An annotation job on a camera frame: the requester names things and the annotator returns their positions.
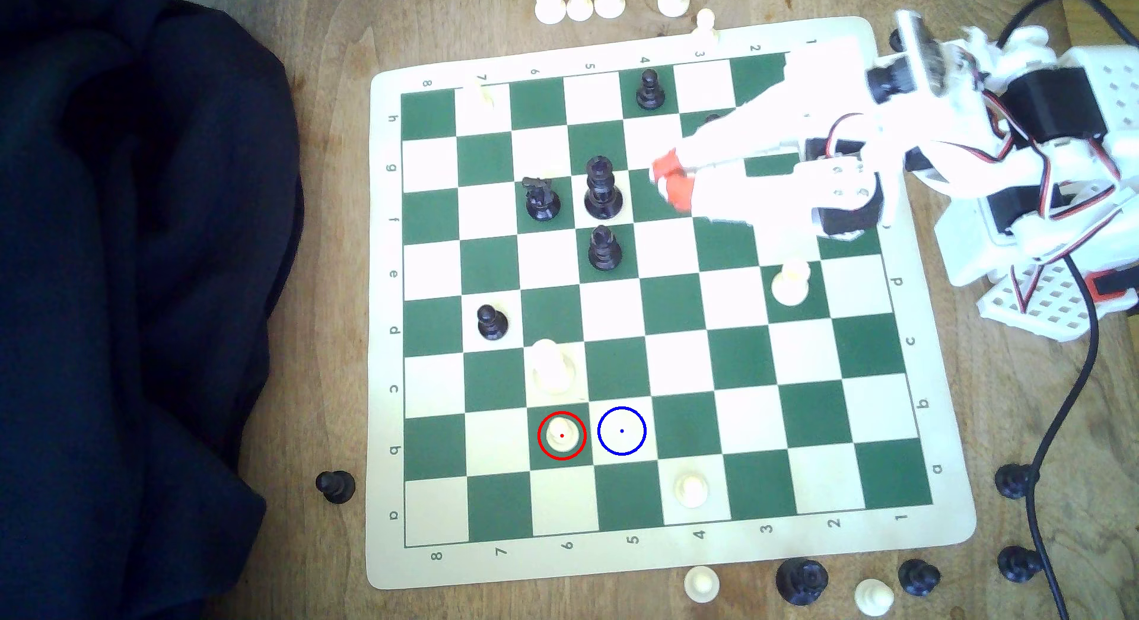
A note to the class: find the white queen chess piece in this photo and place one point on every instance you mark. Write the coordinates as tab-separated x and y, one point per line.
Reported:
553	367

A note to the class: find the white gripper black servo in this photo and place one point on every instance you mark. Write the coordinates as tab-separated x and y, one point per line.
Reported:
792	175

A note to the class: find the large black chess piece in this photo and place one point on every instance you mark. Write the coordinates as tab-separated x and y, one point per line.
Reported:
802	582

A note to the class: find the green and cream chess mat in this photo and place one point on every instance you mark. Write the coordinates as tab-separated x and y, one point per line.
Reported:
801	424

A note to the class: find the black knight chess piece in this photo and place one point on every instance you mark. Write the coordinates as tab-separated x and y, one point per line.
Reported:
542	202

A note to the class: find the orange clamp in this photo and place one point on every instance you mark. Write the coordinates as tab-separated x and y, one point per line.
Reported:
1119	286

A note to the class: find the black queen chess piece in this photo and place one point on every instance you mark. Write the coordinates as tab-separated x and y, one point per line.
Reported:
603	191

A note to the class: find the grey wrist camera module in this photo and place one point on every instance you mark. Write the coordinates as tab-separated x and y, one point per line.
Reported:
921	46

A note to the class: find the white pawn chess piece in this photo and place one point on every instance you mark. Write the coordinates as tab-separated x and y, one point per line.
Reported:
705	22
562	435
701	585
691	490
790	284
873	597
485	96

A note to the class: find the black pawn chess piece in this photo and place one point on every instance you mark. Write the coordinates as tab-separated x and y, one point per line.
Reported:
492	323
1019	565
605	250
1013	481
918	578
650	91
335	487

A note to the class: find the dark blue cloth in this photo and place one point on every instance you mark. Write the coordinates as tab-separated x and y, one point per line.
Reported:
133	291

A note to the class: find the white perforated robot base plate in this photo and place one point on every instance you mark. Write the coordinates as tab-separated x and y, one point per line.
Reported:
1050	304

